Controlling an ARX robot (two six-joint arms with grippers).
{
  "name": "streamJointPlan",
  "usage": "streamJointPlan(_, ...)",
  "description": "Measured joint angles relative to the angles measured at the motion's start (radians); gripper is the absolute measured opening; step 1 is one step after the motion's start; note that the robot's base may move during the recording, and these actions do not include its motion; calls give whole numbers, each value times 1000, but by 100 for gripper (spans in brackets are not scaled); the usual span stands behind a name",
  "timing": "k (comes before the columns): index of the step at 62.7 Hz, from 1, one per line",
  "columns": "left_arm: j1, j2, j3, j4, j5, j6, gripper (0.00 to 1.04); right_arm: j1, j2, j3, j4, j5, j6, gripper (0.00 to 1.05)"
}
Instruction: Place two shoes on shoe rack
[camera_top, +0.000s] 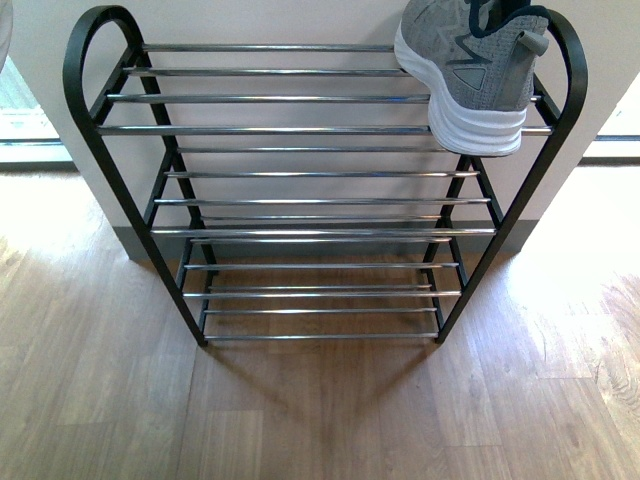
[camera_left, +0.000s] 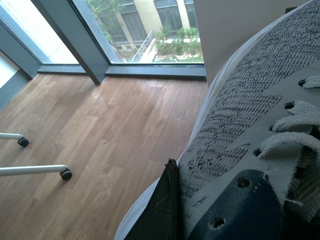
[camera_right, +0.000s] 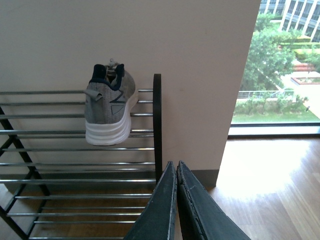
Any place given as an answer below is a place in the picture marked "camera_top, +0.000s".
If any grey knit sneaker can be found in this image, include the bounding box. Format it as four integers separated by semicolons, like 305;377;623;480
394;0;551;157

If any black metal shoe rack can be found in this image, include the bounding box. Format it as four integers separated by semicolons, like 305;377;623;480
63;5;588;345

